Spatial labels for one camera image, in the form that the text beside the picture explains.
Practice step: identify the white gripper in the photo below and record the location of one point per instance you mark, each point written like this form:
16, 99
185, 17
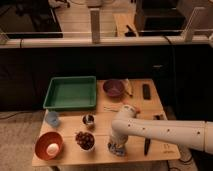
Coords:
118, 140

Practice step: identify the blue cloth towel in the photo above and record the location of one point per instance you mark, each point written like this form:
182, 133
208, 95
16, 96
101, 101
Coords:
118, 151

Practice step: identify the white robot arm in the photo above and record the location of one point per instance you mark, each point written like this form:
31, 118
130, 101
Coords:
196, 135

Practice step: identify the metal fork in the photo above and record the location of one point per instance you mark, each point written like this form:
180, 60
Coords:
110, 109

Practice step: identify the orange carrot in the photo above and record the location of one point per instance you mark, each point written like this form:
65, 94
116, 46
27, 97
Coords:
136, 109

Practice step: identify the small dark cup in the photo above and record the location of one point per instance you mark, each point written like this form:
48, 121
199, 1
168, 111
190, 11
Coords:
88, 121

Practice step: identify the purple bowl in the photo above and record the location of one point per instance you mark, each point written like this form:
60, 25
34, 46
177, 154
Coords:
113, 88

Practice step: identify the black remote block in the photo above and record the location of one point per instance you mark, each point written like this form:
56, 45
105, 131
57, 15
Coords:
146, 92

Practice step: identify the white egg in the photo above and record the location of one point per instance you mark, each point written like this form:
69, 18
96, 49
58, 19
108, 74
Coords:
52, 149

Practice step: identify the green plastic tray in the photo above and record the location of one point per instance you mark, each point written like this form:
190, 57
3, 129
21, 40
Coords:
71, 93

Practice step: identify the orange bowl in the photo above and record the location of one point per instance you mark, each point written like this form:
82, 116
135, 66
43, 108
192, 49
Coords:
44, 141

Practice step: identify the light blue cup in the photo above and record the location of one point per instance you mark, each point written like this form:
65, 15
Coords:
52, 118

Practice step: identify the black box right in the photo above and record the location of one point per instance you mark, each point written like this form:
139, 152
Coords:
158, 18

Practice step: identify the black monitor left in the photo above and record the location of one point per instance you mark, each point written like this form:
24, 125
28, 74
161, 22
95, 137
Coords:
28, 19

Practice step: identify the black handled knife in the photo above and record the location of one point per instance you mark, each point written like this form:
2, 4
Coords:
146, 146

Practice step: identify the white post on rail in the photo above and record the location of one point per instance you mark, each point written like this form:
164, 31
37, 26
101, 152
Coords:
95, 25

